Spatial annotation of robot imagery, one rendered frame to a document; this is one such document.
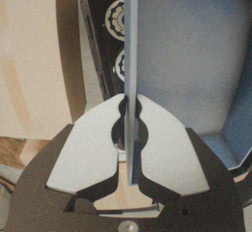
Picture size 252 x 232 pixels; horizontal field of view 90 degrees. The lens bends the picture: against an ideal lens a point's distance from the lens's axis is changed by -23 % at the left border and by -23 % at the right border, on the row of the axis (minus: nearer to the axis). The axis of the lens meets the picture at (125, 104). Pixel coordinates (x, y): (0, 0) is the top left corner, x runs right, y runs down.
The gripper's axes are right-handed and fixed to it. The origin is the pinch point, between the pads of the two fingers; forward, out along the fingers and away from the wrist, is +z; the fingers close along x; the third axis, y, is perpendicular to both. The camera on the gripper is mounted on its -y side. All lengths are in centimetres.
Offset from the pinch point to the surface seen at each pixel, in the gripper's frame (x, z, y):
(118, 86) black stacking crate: -2.9, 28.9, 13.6
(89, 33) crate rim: -7.3, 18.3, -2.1
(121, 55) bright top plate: -2.0, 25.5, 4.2
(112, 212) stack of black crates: -13, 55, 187
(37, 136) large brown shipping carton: -26.8, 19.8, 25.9
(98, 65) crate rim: -5.9, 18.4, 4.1
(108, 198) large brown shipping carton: -7, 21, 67
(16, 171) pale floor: -181, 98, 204
